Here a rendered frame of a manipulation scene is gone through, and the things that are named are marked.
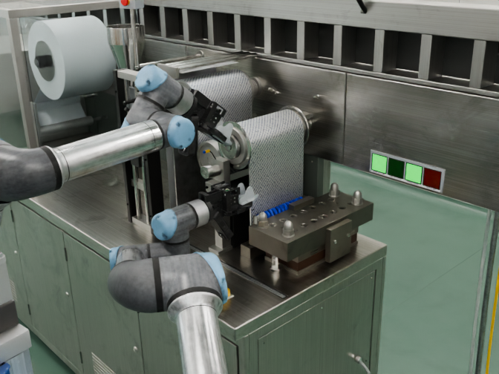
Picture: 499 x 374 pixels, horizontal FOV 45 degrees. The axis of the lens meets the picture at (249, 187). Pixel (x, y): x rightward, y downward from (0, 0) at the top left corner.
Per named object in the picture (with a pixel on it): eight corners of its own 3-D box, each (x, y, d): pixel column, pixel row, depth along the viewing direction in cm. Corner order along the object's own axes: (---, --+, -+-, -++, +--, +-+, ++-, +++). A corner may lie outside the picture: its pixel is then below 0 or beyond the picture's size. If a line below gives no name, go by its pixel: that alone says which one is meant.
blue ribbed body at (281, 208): (253, 223, 188) (253, 213, 187) (301, 203, 201) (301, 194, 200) (261, 226, 186) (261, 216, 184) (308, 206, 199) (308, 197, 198)
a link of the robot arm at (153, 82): (126, 88, 155) (142, 59, 156) (156, 109, 163) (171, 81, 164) (144, 93, 150) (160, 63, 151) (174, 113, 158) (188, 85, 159)
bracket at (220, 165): (207, 251, 195) (203, 160, 184) (223, 244, 199) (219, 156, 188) (217, 256, 192) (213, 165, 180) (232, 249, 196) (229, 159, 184)
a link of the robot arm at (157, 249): (151, 267, 175) (148, 233, 170) (190, 263, 177) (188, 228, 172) (152, 281, 167) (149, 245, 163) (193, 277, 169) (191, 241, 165)
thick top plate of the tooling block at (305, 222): (249, 243, 184) (248, 225, 181) (334, 205, 209) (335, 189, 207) (286, 262, 173) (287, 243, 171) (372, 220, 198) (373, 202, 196)
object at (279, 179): (249, 220, 188) (248, 163, 181) (301, 198, 202) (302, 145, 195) (251, 220, 187) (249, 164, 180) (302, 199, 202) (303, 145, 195)
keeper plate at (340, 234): (324, 260, 185) (325, 228, 181) (345, 249, 192) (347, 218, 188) (331, 263, 184) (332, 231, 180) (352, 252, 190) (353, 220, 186)
